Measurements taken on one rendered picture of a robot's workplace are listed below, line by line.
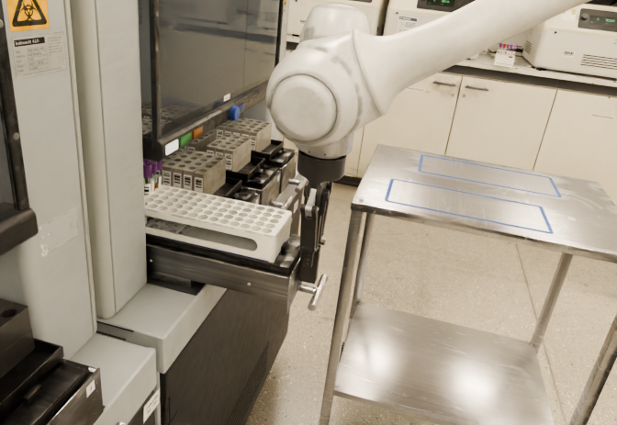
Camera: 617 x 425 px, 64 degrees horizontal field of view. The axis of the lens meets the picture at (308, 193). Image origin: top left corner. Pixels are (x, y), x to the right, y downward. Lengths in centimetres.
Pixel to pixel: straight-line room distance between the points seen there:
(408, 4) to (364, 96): 251
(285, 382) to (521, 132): 204
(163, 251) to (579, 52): 263
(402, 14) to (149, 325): 250
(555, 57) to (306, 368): 213
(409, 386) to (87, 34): 114
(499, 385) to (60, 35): 133
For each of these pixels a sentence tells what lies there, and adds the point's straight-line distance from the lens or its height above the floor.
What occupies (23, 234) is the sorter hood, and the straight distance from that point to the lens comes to 59.
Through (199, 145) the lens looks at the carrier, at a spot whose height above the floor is 87.
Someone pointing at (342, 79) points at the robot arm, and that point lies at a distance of 52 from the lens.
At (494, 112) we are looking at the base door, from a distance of 310.
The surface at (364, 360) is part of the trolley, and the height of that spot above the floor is 28.
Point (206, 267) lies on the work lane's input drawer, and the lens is 85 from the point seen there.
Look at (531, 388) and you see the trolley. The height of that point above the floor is 28.
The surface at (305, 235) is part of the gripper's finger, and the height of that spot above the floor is 87.
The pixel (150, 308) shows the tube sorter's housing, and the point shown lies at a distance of 86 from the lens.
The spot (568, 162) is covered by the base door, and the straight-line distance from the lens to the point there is 324.
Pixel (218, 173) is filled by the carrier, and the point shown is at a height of 86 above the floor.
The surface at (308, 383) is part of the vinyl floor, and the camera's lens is 179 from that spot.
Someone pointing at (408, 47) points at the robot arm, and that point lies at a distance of 56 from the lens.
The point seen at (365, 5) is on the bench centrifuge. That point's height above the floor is 113.
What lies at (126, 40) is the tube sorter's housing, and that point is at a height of 114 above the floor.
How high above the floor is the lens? 125
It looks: 24 degrees down
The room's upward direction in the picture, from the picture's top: 6 degrees clockwise
